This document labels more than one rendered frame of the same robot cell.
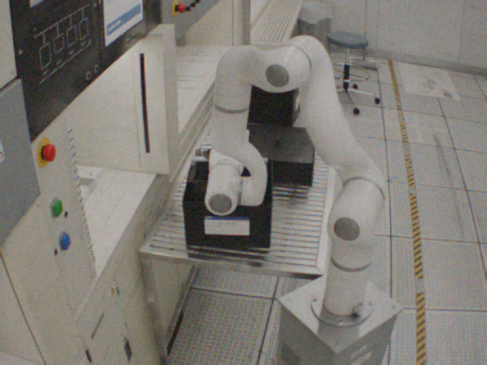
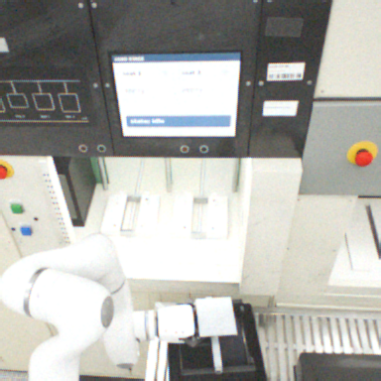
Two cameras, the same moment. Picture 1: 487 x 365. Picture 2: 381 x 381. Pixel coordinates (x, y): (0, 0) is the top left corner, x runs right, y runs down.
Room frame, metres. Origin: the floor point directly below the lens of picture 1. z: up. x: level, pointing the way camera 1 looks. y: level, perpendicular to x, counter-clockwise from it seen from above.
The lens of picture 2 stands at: (1.40, -0.65, 2.18)
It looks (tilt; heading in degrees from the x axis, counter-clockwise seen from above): 49 degrees down; 90
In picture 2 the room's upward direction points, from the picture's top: 6 degrees counter-clockwise
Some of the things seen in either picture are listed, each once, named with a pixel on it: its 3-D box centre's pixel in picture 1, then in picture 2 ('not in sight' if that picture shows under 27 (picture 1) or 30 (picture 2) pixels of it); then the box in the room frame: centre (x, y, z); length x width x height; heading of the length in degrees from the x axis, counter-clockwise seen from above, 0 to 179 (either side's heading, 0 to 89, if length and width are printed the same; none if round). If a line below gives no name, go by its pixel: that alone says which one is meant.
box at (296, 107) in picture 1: (269, 87); not in sight; (2.40, -0.12, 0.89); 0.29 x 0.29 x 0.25; 75
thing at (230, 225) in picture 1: (229, 201); (212, 357); (1.54, 0.04, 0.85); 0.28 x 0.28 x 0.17; 87
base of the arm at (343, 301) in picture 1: (346, 281); not in sight; (1.12, -0.29, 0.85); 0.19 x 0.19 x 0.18
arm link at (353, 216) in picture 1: (354, 229); not in sight; (1.09, -0.28, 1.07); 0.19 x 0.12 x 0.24; 154
